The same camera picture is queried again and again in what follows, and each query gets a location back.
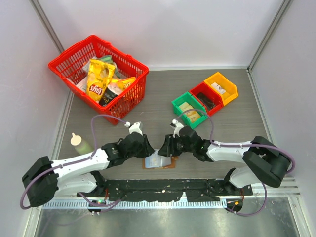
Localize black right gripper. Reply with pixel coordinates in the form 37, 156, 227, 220
158, 133, 195, 157

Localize brown leather card holder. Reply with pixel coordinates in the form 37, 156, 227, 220
143, 155, 178, 169

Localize white VIP card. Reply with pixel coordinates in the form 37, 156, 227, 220
145, 157, 161, 168

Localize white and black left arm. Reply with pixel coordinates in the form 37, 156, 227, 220
20, 132, 155, 210

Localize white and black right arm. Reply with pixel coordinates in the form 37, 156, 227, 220
158, 126, 292, 195

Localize gold cards in green bin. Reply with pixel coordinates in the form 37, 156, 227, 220
179, 102, 201, 123

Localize green plastic bin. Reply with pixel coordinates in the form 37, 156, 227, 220
171, 92, 207, 129

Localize dark item in red bin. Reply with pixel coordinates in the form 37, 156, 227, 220
197, 92, 221, 111

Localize red plastic bin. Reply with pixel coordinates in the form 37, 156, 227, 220
189, 82, 224, 116

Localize green squeeze bottle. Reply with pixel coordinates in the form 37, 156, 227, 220
70, 133, 94, 155

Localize black and white cup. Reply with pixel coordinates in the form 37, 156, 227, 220
99, 83, 123, 107

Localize yellow snack packet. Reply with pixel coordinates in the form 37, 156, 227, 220
111, 77, 136, 90

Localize white label in yellow bin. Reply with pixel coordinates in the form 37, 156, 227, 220
212, 82, 226, 94

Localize yellow plastic bin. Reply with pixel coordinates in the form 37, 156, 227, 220
204, 72, 238, 106

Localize yellow Lays chips bag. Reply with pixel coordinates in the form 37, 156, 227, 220
86, 59, 116, 103

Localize green snack packet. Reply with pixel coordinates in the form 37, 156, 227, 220
98, 55, 113, 64

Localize red plastic shopping basket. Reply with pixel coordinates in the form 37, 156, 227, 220
48, 35, 149, 119

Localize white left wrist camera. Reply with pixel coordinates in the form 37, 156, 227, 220
124, 121, 143, 135

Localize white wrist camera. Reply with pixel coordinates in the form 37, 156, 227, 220
124, 121, 143, 135
170, 119, 184, 138

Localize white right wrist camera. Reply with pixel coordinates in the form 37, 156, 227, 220
170, 119, 184, 138

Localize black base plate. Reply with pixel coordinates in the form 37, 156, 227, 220
77, 178, 253, 202

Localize white cable duct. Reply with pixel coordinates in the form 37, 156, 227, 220
42, 199, 227, 209

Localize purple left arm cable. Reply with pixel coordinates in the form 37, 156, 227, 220
19, 114, 129, 213

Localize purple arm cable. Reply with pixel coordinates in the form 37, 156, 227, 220
19, 114, 129, 213
176, 109, 296, 216

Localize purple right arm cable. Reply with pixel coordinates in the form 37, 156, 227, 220
176, 109, 296, 216

